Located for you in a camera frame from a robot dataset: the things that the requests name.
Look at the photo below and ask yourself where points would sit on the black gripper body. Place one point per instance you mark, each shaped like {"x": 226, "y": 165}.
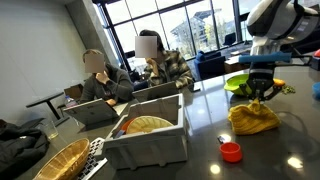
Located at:
{"x": 262, "y": 74}

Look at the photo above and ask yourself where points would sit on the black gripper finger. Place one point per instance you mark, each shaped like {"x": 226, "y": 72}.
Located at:
{"x": 274, "y": 92}
{"x": 248, "y": 90}

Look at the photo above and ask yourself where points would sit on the yellow knitted cloth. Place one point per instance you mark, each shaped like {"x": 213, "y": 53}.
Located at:
{"x": 253, "y": 118}

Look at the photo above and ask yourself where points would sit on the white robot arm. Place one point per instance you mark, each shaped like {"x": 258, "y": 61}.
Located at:
{"x": 280, "y": 20}

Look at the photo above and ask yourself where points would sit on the orange toy carrot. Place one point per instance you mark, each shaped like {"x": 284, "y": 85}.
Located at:
{"x": 279, "y": 82}

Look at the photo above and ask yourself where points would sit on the green plastic bowl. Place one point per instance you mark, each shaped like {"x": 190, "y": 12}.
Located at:
{"x": 236, "y": 85}

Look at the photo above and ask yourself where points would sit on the dark blue armchair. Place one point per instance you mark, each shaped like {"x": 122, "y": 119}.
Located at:
{"x": 210, "y": 65}

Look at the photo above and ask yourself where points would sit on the blue lounge chair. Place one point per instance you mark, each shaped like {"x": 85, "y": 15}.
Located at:
{"x": 230, "y": 38}

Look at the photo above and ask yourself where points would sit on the black block stand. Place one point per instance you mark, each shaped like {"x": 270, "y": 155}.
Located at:
{"x": 316, "y": 63}

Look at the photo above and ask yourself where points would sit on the orange-red ball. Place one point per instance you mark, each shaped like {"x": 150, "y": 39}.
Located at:
{"x": 317, "y": 53}

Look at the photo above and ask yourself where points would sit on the small red cup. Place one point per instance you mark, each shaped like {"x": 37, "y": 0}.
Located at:
{"x": 230, "y": 152}

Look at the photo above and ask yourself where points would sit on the person in plaid shirt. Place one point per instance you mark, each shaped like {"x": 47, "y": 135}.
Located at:
{"x": 166, "y": 68}

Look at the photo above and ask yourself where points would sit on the grey laptop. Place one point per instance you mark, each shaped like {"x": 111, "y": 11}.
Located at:
{"x": 155, "y": 91}
{"x": 90, "y": 111}

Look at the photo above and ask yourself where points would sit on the cream ribbed plate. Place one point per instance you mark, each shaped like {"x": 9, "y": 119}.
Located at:
{"x": 148, "y": 124}

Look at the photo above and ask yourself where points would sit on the grey plastic crate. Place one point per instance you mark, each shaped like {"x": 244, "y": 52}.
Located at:
{"x": 146, "y": 146}

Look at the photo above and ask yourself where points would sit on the orange plate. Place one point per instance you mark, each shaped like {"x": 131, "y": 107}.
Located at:
{"x": 126, "y": 124}

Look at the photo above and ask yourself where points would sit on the person in grey sweater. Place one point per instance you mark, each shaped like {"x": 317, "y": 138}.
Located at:
{"x": 106, "y": 85}

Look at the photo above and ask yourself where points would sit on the white computer keyboard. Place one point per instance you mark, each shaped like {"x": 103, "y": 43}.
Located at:
{"x": 91, "y": 156}

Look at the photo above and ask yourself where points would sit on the brown cardboard box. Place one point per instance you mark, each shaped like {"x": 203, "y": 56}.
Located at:
{"x": 74, "y": 91}

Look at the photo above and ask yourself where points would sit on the clear water bottle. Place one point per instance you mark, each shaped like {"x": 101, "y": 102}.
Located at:
{"x": 70, "y": 101}

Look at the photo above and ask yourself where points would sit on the wicker basket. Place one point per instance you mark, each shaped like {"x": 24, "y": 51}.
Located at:
{"x": 63, "y": 161}

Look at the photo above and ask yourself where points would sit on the small black table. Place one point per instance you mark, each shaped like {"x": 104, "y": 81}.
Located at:
{"x": 46, "y": 100}

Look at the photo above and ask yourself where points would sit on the clear drinking glass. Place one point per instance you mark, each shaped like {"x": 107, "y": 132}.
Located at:
{"x": 50, "y": 130}

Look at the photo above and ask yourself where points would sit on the black jacket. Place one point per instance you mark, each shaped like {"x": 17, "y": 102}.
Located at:
{"x": 20, "y": 146}

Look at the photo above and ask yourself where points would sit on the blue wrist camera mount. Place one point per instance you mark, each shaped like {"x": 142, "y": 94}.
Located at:
{"x": 265, "y": 57}

